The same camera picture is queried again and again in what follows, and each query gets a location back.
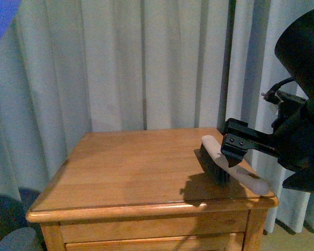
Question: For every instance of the grey curtain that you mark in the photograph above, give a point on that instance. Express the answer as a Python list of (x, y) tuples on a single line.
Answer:
[(69, 67)]

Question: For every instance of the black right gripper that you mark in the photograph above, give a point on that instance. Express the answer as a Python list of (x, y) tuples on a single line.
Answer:
[(292, 140)]

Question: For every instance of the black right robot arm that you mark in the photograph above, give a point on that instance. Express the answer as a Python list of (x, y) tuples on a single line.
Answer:
[(295, 50)]

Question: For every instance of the beige hand brush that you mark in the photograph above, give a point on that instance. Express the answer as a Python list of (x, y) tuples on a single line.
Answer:
[(218, 166)]

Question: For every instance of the wooden nightstand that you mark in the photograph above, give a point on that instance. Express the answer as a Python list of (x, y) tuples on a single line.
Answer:
[(147, 190)]

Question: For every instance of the small white air purifier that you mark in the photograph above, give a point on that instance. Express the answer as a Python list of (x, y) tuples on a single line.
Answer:
[(23, 239)]

